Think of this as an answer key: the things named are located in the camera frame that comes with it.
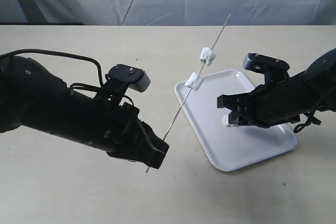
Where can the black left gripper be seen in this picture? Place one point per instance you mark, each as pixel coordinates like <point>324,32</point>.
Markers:
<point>104,123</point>

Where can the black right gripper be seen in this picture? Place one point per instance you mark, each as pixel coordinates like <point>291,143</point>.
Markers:
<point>271,106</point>

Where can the white marshmallow piece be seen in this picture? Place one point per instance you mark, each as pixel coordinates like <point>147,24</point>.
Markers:
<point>194,82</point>
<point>207,56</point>
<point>226,123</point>

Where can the thin metal skewer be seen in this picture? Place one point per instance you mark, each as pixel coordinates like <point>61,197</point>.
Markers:
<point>199,72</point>

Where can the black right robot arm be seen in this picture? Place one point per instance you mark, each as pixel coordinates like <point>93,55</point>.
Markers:
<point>319,76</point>

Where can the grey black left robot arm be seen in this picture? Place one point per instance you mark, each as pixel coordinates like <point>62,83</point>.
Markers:
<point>27,89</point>

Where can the white plastic tray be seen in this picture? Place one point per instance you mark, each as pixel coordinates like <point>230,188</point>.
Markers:
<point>229,148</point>

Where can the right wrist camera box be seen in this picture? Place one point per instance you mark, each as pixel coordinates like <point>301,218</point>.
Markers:
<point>257,62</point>

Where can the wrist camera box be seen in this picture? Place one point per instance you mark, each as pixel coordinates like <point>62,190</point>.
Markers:
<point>123,77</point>
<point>257,62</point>

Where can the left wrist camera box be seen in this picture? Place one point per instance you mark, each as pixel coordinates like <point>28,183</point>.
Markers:
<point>123,77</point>

